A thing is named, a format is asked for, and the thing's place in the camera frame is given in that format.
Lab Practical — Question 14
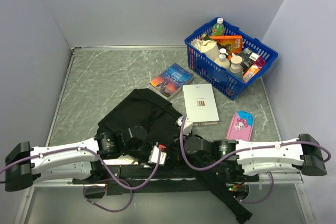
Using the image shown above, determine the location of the green drink bottle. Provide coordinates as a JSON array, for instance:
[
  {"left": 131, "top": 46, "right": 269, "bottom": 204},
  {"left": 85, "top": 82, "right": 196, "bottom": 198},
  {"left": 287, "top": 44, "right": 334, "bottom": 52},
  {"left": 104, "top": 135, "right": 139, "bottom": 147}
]
[{"left": 211, "top": 18, "right": 225, "bottom": 36}]

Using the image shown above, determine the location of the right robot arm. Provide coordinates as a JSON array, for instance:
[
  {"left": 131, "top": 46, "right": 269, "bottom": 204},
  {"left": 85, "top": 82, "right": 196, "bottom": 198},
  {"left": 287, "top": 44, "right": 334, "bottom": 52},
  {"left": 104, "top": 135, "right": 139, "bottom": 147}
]
[{"left": 179, "top": 134, "right": 331, "bottom": 181}]

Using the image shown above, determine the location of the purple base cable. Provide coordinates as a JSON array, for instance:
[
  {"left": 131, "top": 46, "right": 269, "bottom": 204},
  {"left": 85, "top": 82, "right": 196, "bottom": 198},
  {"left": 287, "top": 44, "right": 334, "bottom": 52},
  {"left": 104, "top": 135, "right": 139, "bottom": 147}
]
[
  {"left": 227, "top": 171, "right": 275, "bottom": 205},
  {"left": 82, "top": 179, "right": 133, "bottom": 213}
]

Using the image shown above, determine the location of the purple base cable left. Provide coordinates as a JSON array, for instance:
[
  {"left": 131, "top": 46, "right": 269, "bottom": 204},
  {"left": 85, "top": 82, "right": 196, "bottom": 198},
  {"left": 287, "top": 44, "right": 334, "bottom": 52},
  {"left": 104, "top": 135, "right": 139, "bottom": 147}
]
[{"left": 82, "top": 179, "right": 133, "bottom": 213}]

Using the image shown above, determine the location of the black box with barcode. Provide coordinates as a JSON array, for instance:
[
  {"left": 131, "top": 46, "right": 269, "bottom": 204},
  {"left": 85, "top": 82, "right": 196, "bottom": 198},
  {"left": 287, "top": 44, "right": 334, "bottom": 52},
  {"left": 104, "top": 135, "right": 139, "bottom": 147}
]
[{"left": 238, "top": 47, "right": 255, "bottom": 73}]

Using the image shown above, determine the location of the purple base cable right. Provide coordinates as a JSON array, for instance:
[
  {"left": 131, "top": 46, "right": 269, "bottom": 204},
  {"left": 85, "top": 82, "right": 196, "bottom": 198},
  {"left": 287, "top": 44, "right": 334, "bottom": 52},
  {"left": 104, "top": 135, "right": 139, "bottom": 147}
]
[{"left": 227, "top": 171, "right": 275, "bottom": 205}]

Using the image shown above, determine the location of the cream pump bottle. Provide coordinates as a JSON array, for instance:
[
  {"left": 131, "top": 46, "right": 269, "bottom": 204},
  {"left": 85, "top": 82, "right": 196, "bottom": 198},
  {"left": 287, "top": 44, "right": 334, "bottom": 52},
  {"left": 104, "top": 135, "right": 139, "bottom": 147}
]
[{"left": 214, "top": 48, "right": 230, "bottom": 70}]

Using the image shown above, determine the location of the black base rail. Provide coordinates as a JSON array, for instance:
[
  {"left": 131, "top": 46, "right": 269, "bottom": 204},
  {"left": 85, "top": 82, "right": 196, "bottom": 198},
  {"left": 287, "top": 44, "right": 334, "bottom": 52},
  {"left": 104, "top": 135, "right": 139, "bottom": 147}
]
[{"left": 72, "top": 161, "right": 259, "bottom": 197}]

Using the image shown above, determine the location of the blue plastic basket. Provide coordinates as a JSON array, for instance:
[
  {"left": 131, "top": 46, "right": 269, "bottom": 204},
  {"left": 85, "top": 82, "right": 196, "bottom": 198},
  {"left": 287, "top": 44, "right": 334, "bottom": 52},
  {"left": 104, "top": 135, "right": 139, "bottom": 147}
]
[{"left": 184, "top": 18, "right": 278, "bottom": 100}]

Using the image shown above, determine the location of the beige cloth pouch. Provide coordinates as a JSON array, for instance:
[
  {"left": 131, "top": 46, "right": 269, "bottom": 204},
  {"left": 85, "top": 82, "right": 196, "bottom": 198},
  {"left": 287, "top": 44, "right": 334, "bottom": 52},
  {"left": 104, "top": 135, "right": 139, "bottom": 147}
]
[{"left": 191, "top": 39, "right": 220, "bottom": 61}]

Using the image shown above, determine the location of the pink pencil case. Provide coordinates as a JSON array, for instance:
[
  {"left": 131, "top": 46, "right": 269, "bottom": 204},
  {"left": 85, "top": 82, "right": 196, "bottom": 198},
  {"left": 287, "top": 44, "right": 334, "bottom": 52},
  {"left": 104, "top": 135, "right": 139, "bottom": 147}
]
[{"left": 226, "top": 111, "right": 254, "bottom": 142}]

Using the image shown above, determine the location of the beige lidded bottle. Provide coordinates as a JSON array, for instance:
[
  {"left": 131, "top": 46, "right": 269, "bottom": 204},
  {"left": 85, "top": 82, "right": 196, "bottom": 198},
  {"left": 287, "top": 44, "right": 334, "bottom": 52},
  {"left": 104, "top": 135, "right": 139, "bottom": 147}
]
[{"left": 229, "top": 53, "right": 243, "bottom": 80}]

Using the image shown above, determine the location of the orange small carton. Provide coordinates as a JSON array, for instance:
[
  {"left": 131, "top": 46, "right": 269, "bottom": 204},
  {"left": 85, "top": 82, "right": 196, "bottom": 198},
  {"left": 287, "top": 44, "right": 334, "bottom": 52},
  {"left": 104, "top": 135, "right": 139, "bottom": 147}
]
[{"left": 242, "top": 64, "right": 261, "bottom": 83}]

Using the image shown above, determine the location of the white notebook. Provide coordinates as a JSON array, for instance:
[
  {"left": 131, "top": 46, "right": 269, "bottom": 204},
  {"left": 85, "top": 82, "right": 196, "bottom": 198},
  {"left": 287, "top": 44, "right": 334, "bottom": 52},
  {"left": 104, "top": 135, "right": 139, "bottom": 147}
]
[{"left": 183, "top": 83, "right": 219, "bottom": 126}]

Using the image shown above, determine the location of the magenta small box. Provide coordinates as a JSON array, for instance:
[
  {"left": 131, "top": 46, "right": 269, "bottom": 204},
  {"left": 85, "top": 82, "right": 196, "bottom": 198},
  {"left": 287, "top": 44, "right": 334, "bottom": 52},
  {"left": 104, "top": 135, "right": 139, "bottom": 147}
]
[{"left": 254, "top": 56, "right": 266, "bottom": 69}]

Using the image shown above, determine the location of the Jane Eyre paperback book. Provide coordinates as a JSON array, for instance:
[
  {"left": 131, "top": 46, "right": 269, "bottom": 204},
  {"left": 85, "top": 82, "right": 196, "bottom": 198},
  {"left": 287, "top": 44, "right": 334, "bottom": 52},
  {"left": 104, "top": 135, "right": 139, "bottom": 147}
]
[{"left": 149, "top": 63, "right": 194, "bottom": 100}]

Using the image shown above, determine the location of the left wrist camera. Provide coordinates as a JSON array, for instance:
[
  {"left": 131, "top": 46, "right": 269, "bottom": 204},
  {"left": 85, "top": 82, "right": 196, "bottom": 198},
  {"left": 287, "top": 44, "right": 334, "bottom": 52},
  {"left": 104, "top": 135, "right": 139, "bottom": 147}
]
[{"left": 148, "top": 143, "right": 167, "bottom": 166}]

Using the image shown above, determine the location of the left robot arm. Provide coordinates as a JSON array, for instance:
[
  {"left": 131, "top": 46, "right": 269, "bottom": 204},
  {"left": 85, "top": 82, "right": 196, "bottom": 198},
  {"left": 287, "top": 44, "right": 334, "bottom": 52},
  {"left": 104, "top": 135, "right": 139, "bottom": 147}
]
[{"left": 1, "top": 125, "right": 148, "bottom": 192}]

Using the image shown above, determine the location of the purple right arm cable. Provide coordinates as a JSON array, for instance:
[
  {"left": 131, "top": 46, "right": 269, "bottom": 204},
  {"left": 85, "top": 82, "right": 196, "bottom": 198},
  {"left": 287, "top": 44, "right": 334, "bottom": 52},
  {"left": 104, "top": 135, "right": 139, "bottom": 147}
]
[{"left": 180, "top": 115, "right": 332, "bottom": 171}]

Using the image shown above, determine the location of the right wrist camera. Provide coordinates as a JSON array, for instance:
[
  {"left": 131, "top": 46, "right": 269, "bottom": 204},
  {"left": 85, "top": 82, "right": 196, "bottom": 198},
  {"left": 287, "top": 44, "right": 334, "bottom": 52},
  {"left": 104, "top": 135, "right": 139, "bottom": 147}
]
[{"left": 176, "top": 116, "right": 194, "bottom": 135}]

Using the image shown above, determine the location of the black backpack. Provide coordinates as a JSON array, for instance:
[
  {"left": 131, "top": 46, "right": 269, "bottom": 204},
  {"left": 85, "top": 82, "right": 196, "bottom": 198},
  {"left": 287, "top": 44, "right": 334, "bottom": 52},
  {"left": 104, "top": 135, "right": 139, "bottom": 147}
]
[{"left": 96, "top": 89, "right": 252, "bottom": 223}]

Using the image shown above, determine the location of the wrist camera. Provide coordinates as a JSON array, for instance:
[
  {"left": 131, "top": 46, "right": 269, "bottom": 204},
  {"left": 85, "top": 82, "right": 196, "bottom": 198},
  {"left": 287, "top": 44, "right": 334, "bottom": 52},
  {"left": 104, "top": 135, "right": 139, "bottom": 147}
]
[
  {"left": 148, "top": 143, "right": 167, "bottom": 166},
  {"left": 176, "top": 116, "right": 194, "bottom": 135}
]

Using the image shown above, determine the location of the orange snack box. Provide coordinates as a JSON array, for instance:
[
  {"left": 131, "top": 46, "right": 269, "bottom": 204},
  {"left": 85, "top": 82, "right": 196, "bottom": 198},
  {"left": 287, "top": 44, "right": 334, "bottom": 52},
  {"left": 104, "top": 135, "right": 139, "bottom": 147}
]
[{"left": 210, "top": 35, "right": 244, "bottom": 54}]

